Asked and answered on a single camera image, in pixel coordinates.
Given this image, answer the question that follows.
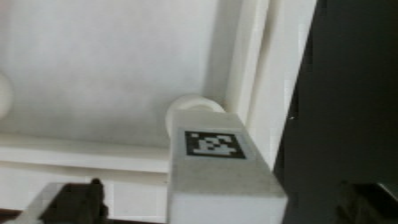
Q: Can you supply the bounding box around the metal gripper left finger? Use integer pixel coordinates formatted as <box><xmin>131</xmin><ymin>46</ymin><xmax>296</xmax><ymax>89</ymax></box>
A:
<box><xmin>38</xmin><ymin>178</ymin><xmax>108</xmax><ymax>224</ymax></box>

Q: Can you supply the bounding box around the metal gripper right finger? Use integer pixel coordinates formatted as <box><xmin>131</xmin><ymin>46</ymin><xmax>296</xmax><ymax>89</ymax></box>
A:
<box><xmin>335</xmin><ymin>182</ymin><xmax>398</xmax><ymax>224</ymax></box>

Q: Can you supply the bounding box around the white table leg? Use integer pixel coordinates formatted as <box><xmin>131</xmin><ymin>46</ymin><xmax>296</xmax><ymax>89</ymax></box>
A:
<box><xmin>164</xmin><ymin>95</ymin><xmax>287</xmax><ymax>224</ymax></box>

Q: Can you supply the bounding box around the white square table top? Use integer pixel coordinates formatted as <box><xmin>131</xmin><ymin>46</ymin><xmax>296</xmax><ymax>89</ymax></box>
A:
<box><xmin>0</xmin><ymin>0</ymin><xmax>267</xmax><ymax>173</ymax></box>

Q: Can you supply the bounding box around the white L-shaped fence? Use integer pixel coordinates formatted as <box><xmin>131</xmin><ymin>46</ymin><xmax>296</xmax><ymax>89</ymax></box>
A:
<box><xmin>0</xmin><ymin>0</ymin><xmax>317</xmax><ymax>224</ymax></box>

